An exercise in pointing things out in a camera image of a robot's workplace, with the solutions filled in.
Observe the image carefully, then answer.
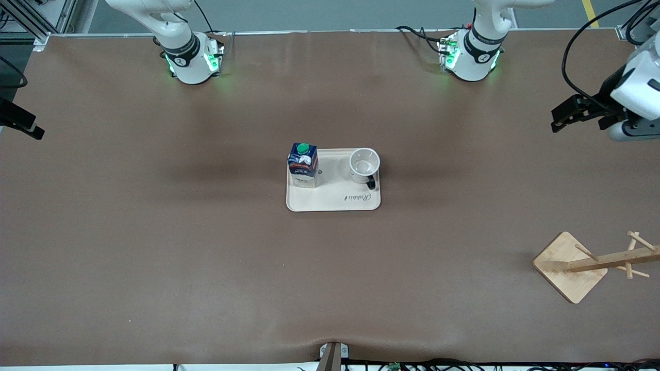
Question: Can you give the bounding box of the white smiley mug black handle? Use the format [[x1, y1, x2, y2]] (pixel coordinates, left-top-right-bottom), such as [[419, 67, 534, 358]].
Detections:
[[349, 148, 381, 190]]

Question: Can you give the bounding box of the blue milk carton green cap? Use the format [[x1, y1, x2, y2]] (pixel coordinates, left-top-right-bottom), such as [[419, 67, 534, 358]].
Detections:
[[287, 142, 319, 189]]

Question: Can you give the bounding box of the cream rabbit print tray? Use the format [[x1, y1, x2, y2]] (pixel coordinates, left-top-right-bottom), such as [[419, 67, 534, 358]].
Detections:
[[286, 148, 382, 212]]

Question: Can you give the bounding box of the wooden mug stand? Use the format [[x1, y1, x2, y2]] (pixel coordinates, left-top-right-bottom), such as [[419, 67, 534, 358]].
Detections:
[[532, 231, 660, 305]]

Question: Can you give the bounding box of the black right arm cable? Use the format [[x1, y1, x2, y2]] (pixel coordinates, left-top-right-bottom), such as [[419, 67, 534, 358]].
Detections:
[[0, 56, 28, 89]]

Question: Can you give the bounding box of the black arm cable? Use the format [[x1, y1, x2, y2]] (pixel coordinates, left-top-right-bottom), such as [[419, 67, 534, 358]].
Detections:
[[0, 56, 28, 89], [562, 0, 660, 101]]

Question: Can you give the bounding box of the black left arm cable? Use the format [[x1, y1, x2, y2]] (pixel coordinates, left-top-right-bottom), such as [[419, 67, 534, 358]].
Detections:
[[562, 0, 660, 101]]

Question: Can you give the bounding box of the aluminium frame corner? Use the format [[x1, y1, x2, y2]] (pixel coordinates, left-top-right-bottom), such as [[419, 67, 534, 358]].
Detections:
[[616, 0, 660, 47]]

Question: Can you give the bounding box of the aluminium frame with black bars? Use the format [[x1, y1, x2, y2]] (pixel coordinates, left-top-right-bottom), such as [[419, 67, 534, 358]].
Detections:
[[0, 0, 78, 49]]

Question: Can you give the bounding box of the black left base cable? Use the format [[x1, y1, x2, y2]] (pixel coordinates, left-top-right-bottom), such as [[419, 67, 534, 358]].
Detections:
[[396, 25, 449, 52]]

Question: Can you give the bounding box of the black base cable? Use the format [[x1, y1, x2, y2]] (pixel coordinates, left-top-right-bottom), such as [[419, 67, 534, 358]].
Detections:
[[193, 0, 230, 37], [396, 25, 449, 52]]

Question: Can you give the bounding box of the black right base cable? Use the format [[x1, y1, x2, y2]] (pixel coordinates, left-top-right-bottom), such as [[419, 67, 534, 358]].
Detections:
[[193, 0, 230, 37]]

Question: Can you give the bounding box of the metal table edge bracket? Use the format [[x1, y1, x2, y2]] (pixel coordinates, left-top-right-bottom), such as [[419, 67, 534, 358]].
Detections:
[[319, 342, 350, 371]]

